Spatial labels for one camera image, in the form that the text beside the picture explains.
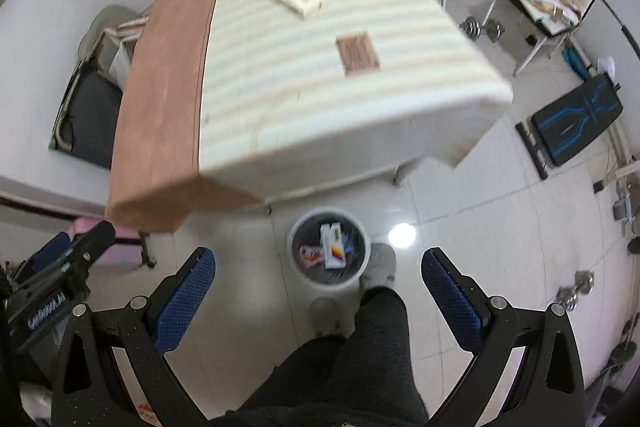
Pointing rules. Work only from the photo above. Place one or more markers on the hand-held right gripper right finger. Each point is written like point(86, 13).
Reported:
point(450, 302)

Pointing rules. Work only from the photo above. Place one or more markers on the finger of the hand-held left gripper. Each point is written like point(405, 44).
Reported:
point(50, 249)
point(95, 239)

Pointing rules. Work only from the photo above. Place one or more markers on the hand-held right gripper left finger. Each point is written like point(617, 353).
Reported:
point(187, 297)

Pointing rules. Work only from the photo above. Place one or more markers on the white round bin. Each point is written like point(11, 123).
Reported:
point(300, 272)

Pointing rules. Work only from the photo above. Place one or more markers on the white green box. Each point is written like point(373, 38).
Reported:
point(334, 247)

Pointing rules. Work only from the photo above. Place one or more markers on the red snack packet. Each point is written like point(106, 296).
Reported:
point(311, 257)

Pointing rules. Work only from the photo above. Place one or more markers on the pink suitcase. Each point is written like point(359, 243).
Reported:
point(125, 252)

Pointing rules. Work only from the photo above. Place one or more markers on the grey slipper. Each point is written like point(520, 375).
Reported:
point(382, 264)
point(325, 317)

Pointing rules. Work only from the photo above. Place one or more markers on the person's legs in dark pants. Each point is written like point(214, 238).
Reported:
point(360, 377)

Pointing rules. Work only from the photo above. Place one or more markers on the folded camp bed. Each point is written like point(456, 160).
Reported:
point(87, 117)

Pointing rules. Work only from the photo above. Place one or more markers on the metal dumbbell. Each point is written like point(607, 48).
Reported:
point(480, 29)
point(575, 289)

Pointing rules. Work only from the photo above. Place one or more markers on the orange table cloth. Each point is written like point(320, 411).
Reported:
point(160, 107)

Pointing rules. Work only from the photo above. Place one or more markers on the black bench with blue stripes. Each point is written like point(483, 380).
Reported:
point(575, 122)

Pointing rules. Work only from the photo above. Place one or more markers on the grey chair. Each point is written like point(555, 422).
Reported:
point(107, 19)

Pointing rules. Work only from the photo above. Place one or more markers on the table with striped cloth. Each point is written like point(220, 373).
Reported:
point(300, 107)

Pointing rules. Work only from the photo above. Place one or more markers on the brown square cloth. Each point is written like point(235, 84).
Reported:
point(357, 54)

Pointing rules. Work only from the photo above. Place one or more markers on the blue slippers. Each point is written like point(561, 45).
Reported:
point(577, 63)

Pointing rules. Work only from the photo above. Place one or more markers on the white plastic bag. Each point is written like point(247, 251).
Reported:
point(606, 67)

